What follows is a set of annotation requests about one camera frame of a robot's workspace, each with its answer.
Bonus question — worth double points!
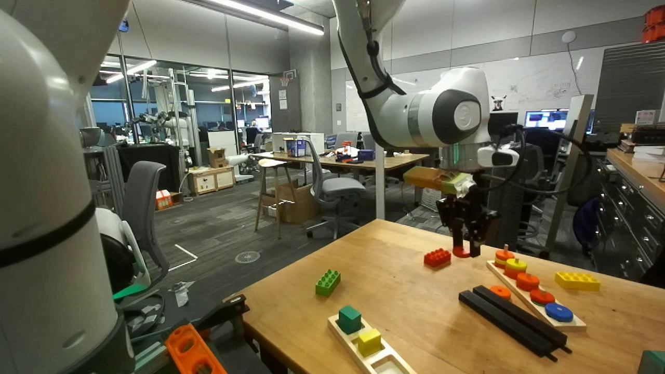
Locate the black bar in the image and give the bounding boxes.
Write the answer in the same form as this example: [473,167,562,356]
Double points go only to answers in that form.
[472,285,573,355]
[458,290,558,363]

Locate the yellow wooden cube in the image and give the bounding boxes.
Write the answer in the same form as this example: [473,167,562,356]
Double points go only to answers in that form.
[357,328,383,358]

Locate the yellow toy brick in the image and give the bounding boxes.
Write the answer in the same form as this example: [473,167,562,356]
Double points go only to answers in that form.
[554,272,602,292]

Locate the stack of books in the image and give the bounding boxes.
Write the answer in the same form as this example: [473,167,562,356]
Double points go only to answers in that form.
[617,109,665,155]

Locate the teal block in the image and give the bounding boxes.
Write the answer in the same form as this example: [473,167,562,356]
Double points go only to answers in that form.
[637,350,665,374]

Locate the yellow ring on orange ring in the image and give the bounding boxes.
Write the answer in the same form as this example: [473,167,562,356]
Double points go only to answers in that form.
[504,258,528,280]

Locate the drawer cabinet with wooden top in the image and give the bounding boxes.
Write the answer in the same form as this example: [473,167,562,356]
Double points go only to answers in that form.
[591,149,665,284]

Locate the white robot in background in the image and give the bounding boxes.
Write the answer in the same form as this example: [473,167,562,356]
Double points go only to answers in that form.
[125,110,190,147]

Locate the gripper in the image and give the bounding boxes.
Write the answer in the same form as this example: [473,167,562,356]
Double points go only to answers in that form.
[435,185,498,258]

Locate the teal wooden cube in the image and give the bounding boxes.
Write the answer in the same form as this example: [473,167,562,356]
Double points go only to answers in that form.
[337,305,363,335]

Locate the white pole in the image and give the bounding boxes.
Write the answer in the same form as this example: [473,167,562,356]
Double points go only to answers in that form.
[375,144,386,220]

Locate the grey office chair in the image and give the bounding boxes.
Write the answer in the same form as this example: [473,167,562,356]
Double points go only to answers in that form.
[121,161,170,294]
[305,139,367,241]

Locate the red toy brick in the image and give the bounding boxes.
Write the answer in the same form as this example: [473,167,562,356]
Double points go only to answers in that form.
[424,248,452,269]

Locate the wooden shape sorter board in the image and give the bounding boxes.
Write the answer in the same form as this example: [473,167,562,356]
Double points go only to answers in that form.
[327,314,417,374]

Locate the stack of orange yellow rings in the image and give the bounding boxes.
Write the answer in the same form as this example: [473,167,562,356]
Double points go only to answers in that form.
[494,244,515,269]

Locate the wooden crate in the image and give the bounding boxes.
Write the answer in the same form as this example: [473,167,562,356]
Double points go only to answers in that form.
[188,166,236,196]

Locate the orange bins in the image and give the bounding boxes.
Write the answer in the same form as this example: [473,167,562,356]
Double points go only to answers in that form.
[642,5,665,44]

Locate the blue wooden ring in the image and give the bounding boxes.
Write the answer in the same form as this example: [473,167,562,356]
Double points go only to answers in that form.
[544,303,575,323]

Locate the row of monitors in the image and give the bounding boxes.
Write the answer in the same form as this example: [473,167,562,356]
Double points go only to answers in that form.
[524,108,596,133]

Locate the wooden office table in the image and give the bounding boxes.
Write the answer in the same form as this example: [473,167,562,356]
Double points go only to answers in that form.
[251,150,430,175]

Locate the wooden stool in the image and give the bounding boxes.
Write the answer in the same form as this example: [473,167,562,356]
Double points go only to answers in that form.
[254,158,298,240]

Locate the wooden ring peg board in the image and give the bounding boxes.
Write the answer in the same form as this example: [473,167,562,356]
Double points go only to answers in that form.
[486,259,588,333]

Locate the green toy brick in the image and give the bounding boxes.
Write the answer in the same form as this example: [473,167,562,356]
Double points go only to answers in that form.
[315,270,342,298]

